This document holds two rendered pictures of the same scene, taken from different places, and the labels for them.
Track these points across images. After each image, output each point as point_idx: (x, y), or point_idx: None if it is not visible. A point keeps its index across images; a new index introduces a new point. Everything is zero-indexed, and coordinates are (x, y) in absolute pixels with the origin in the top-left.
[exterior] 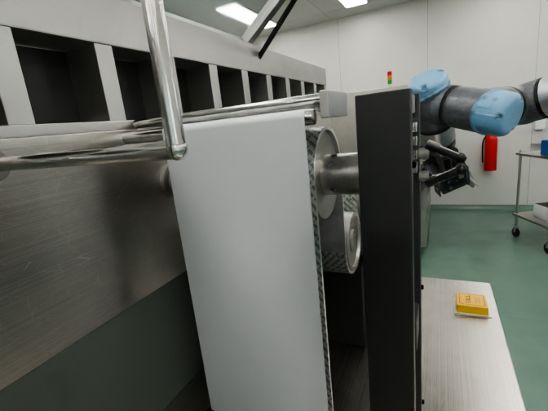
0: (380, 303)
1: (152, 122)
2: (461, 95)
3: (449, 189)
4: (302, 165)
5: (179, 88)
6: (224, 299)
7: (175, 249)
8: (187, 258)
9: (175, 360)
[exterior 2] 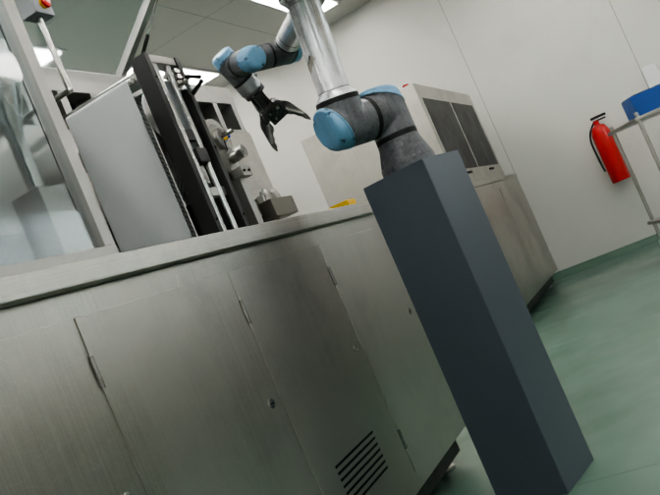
0: (166, 135)
1: None
2: (233, 55)
3: (276, 120)
4: (134, 103)
5: None
6: (121, 199)
7: None
8: (95, 187)
9: None
